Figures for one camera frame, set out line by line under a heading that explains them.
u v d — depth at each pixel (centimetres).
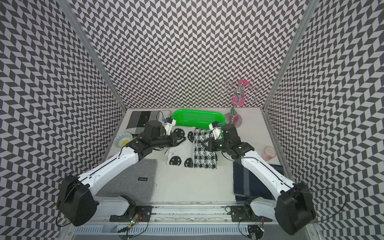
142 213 72
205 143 75
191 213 74
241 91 89
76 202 39
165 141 68
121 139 97
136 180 81
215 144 69
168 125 72
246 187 81
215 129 72
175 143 68
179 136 74
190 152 77
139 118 111
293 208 39
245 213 72
